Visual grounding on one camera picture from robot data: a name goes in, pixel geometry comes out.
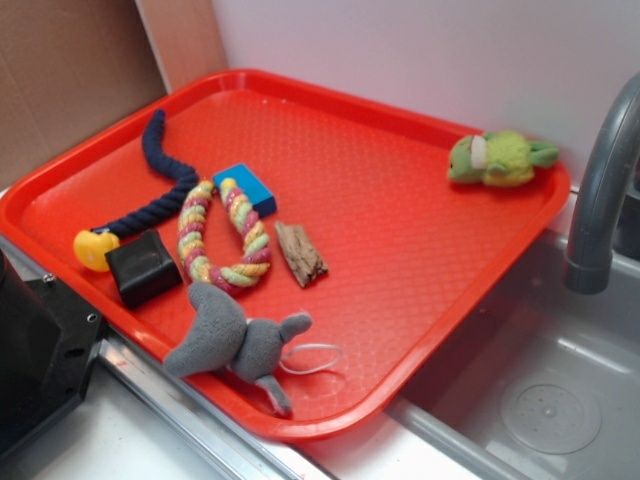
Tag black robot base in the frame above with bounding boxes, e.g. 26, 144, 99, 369
1, 255, 105, 462

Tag brown wood piece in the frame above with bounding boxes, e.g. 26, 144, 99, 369
275, 221, 329, 288

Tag red plastic tray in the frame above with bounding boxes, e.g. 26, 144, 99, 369
1, 71, 571, 443

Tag blue rectangular block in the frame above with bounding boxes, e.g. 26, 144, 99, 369
212, 163, 278, 218

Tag white elastic loop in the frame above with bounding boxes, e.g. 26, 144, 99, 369
279, 343, 343, 376

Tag grey plush elephant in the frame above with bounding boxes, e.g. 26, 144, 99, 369
163, 282, 312, 416

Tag black cube block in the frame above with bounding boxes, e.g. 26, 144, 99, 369
105, 230, 183, 309

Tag green plush frog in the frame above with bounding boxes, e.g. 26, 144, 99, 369
447, 130, 559, 188

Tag yellow plastic toy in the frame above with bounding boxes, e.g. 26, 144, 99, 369
73, 230, 120, 273

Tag grey plastic sink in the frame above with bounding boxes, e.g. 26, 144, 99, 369
388, 233, 639, 479

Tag grey faucet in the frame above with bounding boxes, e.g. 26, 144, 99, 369
563, 75, 639, 295

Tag brown cardboard panel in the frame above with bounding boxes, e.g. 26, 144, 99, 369
1, 1, 228, 187

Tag multicolour braided rope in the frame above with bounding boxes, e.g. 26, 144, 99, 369
176, 178, 273, 296

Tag dark blue rope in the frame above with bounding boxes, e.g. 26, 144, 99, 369
92, 109, 200, 238

